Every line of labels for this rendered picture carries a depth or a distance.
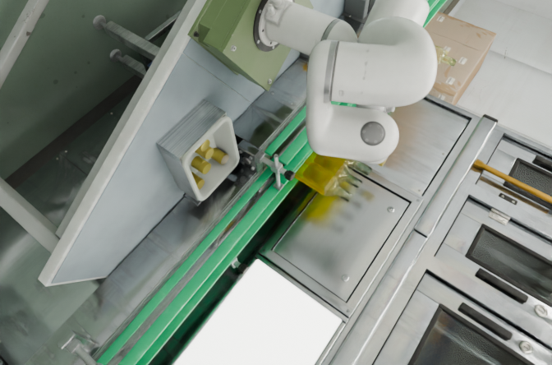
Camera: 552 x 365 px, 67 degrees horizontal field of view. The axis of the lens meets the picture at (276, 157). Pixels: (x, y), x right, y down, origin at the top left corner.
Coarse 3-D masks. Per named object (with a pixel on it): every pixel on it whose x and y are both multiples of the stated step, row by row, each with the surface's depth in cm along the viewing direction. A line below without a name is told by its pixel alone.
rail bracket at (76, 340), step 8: (72, 328) 104; (80, 328) 104; (64, 336) 93; (72, 336) 93; (80, 336) 96; (88, 336) 103; (64, 344) 92; (72, 344) 93; (80, 344) 94; (88, 344) 100; (72, 352) 92; (80, 352) 93; (88, 360) 92
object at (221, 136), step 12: (228, 120) 106; (216, 132) 115; (228, 132) 111; (216, 144) 121; (228, 144) 116; (192, 156) 114; (192, 168) 117; (216, 168) 121; (228, 168) 121; (192, 180) 106; (216, 180) 119; (204, 192) 117
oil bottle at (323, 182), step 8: (304, 168) 131; (312, 168) 131; (320, 168) 131; (296, 176) 134; (304, 176) 130; (312, 176) 130; (320, 176) 130; (328, 176) 129; (312, 184) 131; (320, 184) 128; (328, 184) 128; (336, 184) 128; (320, 192) 131; (328, 192) 129
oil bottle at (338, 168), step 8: (312, 152) 134; (312, 160) 133; (320, 160) 133; (328, 160) 132; (336, 160) 132; (328, 168) 131; (336, 168) 131; (344, 168) 131; (336, 176) 130; (344, 176) 130
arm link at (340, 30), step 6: (330, 24) 87; (336, 24) 87; (342, 24) 87; (348, 24) 89; (330, 30) 87; (336, 30) 86; (342, 30) 86; (348, 30) 87; (324, 36) 87; (330, 36) 87; (336, 36) 86; (342, 36) 86; (348, 36) 86; (354, 36) 88; (354, 42) 86
